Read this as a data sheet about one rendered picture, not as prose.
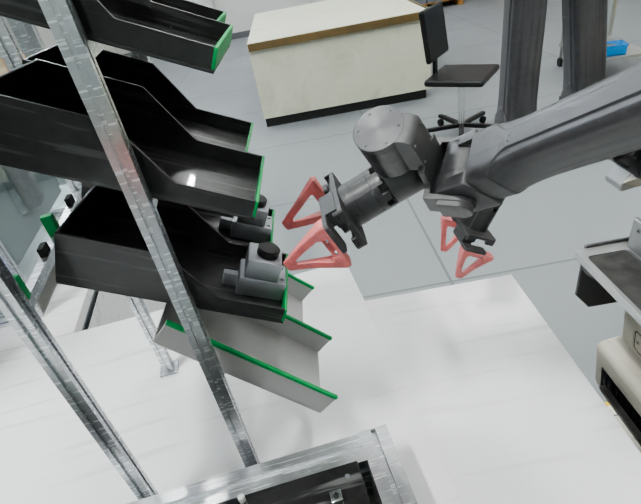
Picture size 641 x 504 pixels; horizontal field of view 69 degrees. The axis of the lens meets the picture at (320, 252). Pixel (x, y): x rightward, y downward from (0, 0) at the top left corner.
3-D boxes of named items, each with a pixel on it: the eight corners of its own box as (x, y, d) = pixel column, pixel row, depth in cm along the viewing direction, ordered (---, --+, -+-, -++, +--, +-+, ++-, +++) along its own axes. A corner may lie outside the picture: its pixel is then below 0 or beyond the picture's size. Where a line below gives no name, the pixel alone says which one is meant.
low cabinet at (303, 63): (390, 54, 673) (386, -12, 626) (435, 98, 485) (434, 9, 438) (268, 77, 676) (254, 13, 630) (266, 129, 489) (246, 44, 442)
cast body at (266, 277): (280, 281, 68) (292, 242, 64) (281, 301, 64) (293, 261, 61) (222, 272, 66) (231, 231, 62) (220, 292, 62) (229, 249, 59)
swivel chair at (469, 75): (488, 117, 419) (494, -9, 363) (510, 144, 367) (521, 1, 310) (416, 127, 427) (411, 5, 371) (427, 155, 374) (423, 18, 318)
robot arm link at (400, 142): (476, 219, 53) (490, 153, 55) (454, 170, 43) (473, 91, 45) (379, 211, 59) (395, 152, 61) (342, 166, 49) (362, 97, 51)
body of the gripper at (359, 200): (327, 216, 54) (382, 182, 52) (319, 177, 62) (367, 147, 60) (355, 253, 57) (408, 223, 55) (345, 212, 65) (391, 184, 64)
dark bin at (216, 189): (261, 172, 63) (273, 120, 59) (254, 220, 52) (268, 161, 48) (39, 119, 58) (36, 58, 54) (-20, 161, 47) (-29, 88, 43)
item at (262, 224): (269, 230, 81) (278, 195, 77) (267, 244, 77) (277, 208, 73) (220, 220, 79) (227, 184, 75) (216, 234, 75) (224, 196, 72)
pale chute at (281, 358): (317, 351, 84) (332, 336, 82) (320, 413, 73) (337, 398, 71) (172, 282, 73) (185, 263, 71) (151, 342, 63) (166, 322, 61)
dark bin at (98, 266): (284, 266, 72) (296, 226, 68) (283, 324, 61) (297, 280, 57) (94, 227, 67) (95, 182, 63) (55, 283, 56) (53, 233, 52)
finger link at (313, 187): (269, 227, 60) (331, 189, 57) (270, 201, 66) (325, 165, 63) (299, 262, 63) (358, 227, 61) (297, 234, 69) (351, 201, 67)
